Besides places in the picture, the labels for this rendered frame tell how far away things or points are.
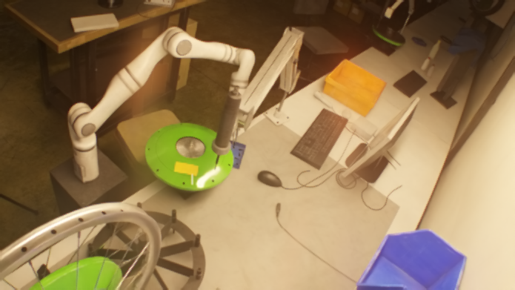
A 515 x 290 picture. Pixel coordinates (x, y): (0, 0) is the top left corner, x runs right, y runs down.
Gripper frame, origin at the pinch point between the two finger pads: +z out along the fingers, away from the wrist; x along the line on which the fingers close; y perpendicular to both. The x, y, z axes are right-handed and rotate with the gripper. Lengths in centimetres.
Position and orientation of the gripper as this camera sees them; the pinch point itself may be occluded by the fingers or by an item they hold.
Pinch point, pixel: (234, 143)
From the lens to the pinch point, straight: 150.7
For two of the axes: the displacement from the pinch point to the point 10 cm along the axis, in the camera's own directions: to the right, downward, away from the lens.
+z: -1.1, 9.6, 2.7
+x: -9.6, -0.3, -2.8
